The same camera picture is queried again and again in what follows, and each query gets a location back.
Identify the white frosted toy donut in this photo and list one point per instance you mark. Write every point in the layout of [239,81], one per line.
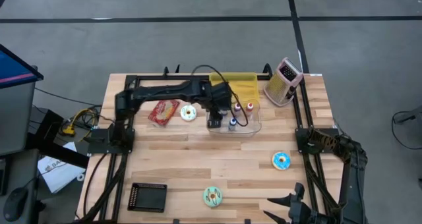
[184,113]

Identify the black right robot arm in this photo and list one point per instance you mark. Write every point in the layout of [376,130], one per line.
[352,164]

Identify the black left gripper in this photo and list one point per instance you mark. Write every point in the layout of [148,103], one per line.
[220,95]

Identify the pink-trimmed metal box grater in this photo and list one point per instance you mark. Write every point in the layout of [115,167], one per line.
[280,85]

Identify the blue food colouring bottle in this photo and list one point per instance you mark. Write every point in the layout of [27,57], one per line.
[232,123]

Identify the red snack packet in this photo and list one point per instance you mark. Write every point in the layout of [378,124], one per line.
[163,112]

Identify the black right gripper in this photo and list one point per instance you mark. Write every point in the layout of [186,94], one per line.
[301,211]

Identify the green frosted toy donut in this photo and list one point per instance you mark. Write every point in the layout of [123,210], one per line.
[207,197]

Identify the clear plastic container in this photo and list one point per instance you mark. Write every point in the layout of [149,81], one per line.
[254,128]

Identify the dark red food colouring bottle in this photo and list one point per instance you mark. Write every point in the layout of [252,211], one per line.
[237,108]

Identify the white label strip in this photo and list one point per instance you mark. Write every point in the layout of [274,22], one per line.
[316,74]

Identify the black perforated square tray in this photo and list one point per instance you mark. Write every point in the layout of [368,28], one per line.
[147,197]

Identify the blue frosted toy donut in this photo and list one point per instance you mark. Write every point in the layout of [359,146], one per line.
[276,161]

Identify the monitor with blue screen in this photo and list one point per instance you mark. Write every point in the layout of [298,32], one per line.
[14,67]

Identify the orange food colouring bottle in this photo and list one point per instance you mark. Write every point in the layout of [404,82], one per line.
[249,107]

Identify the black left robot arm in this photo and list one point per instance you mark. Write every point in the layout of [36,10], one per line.
[158,92]

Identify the white printed paper sheet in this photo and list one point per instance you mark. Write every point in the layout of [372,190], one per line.
[59,171]

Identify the black computer mouse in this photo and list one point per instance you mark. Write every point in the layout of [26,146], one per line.
[14,204]

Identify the yellow cloth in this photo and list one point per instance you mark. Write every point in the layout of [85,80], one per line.
[240,84]

